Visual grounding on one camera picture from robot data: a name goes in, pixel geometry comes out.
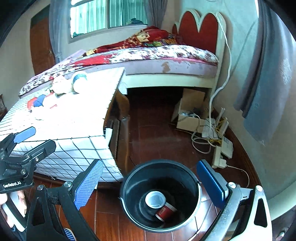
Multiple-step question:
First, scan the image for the red patterned blanket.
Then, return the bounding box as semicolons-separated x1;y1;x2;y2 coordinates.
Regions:
83;26;184;57

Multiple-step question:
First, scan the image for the grey hanging curtain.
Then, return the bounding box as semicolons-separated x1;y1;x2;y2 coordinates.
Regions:
234;1;295;145

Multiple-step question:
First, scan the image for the red heart-shaped headboard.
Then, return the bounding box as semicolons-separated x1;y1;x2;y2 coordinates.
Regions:
172;9;227;60

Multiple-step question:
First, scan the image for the grey window curtain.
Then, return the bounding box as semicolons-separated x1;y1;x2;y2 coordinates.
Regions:
49;0;71;64

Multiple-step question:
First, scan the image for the bed with floral quilt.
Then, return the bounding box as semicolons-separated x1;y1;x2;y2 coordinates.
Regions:
18;45;221;97

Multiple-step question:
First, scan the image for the window with green curtain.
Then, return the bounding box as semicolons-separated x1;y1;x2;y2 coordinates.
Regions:
69;0;147;42

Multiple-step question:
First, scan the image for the person's left hand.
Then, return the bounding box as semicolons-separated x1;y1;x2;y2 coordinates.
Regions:
1;190;27;232

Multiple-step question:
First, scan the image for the red paper cup in bin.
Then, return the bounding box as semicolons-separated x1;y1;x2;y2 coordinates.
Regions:
144;191;177;222

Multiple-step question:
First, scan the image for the red plastic bag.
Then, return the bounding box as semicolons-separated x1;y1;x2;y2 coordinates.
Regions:
27;97;37;111

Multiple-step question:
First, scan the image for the black round trash bin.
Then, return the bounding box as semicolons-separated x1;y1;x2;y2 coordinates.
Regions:
119;159;202;233

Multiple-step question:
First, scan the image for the blue knitted cloth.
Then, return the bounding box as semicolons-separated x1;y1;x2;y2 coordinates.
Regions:
33;94;47;108

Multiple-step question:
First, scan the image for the white grid tablecloth table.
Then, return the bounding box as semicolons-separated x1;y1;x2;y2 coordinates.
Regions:
1;67;125;182

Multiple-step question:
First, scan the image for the white power strip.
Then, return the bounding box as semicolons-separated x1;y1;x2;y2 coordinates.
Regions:
212;137;233;169

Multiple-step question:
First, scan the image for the cardboard box under bed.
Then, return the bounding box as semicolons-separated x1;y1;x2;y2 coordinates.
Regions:
171;88;206;133

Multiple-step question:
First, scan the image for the white cable on wall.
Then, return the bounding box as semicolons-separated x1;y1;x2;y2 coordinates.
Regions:
208;16;232;121

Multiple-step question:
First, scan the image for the blue white paper cup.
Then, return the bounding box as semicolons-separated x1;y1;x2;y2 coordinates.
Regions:
71;71;87;93

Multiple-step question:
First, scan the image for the dark wooden door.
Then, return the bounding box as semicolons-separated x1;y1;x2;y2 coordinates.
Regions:
30;18;55;75

